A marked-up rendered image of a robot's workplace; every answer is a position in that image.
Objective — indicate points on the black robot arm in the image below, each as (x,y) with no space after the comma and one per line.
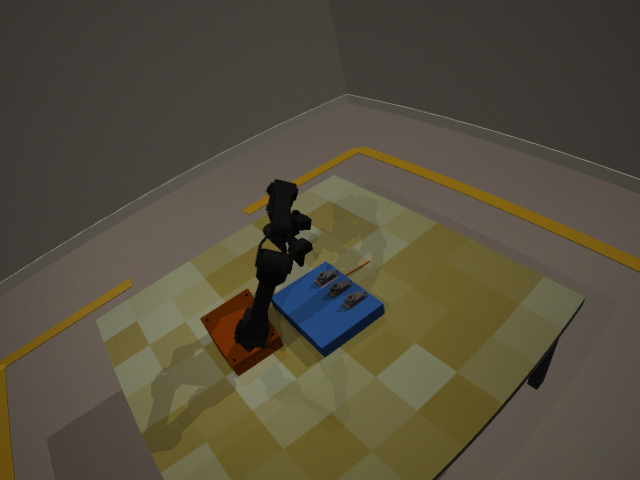
(272,266)

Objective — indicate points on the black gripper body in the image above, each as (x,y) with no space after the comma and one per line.
(302,246)

